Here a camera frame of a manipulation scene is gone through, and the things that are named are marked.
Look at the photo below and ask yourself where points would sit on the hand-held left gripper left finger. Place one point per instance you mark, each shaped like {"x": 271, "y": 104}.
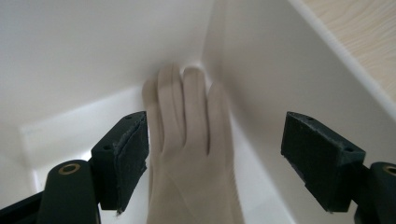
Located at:
{"x": 124, "y": 155}

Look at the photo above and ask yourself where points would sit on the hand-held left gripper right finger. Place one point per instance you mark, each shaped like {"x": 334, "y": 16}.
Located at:
{"x": 323, "y": 161}

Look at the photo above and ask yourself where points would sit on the white cardboard box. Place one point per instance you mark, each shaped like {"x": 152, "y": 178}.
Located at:
{"x": 93, "y": 56}

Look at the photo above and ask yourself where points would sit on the beige fabric glove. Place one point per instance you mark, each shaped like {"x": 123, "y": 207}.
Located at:
{"x": 190, "y": 149}

